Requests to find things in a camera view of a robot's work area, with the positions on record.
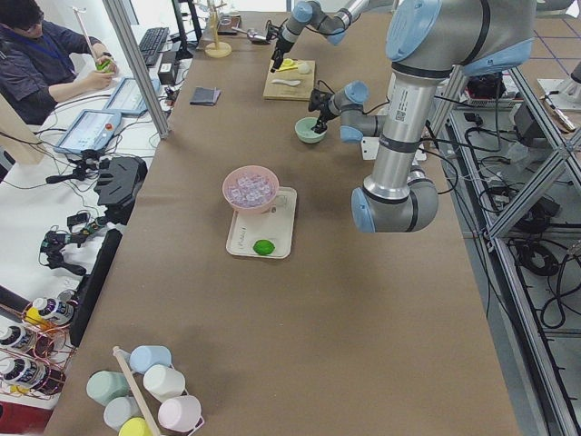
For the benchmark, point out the white ceramic spoon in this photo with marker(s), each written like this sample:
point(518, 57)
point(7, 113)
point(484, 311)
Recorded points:
point(290, 83)

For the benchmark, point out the green plastic cup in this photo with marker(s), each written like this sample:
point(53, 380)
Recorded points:
point(105, 386)

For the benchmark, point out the blue plastic cup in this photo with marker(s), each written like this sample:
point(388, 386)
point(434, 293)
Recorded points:
point(143, 357)

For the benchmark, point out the white round ball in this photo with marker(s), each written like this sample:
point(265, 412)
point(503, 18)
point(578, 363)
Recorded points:
point(303, 68)

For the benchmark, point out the cream plastic tray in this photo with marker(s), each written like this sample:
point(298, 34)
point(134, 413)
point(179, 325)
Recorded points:
point(275, 225)

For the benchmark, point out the green lime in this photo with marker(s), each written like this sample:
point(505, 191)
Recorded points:
point(264, 247)

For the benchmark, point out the black keyboard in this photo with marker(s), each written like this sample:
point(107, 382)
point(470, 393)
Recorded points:
point(151, 44)

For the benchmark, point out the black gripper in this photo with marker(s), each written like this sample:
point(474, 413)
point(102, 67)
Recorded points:
point(325, 112)
point(281, 45)

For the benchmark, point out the black long bar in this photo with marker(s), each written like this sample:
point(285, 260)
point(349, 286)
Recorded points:
point(91, 285)

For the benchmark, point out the wooden cutting board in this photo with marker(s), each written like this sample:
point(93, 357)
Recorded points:
point(286, 93)

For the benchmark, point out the blue teach pendant far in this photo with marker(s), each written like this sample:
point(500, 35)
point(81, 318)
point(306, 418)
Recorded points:
point(126, 99)

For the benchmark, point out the blue teach pendant near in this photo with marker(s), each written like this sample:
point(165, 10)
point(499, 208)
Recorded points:
point(91, 130)

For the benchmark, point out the green ceramic bowl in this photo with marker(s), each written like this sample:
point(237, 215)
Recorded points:
point(304, 130)

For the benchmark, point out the yellow plastic cup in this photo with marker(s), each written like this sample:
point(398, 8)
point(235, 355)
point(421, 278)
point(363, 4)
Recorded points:
point(136, 426)

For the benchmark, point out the pink bowl of ice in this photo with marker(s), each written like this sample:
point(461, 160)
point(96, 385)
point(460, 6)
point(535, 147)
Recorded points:
point(250, 189)

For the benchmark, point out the seated person in blue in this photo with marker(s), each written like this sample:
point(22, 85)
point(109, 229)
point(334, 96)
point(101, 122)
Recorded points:
point(44, 64)

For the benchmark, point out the aluminium frame post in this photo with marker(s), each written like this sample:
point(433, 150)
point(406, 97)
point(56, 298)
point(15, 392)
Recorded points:
point(122, 27)

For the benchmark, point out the pink plastic cup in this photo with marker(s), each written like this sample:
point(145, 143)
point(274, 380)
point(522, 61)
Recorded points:
point(182, 414)

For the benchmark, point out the copper wire bottle rack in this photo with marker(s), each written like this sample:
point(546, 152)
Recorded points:
point(35, 345)

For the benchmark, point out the blue teach pendant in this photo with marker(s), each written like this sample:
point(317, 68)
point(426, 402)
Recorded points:
point(91, 130)
point(126, 99)

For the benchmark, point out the yellow lemon slices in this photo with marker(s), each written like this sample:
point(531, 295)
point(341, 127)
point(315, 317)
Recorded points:
point(288, 64)

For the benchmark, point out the wooden cup rack pole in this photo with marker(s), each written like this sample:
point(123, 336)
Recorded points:
point(120, 356)

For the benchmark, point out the wooden mug tree stand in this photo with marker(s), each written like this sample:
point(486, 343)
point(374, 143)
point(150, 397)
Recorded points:
point(215, 49)

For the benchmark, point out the grey plastic cup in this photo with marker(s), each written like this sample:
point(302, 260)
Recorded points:
point(120, 410)

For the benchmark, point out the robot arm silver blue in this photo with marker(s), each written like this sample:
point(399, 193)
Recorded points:
point(426, 39)
point(309, 14)

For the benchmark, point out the white plastic cup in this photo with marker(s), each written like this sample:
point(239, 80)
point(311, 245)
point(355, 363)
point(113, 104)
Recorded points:
point(163, 382)

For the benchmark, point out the black controller device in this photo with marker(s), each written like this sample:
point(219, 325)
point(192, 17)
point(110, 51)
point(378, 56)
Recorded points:
point(119, 181)

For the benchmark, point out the metal ice scoop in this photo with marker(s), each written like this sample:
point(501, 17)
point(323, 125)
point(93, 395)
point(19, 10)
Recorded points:
point(253, 36)

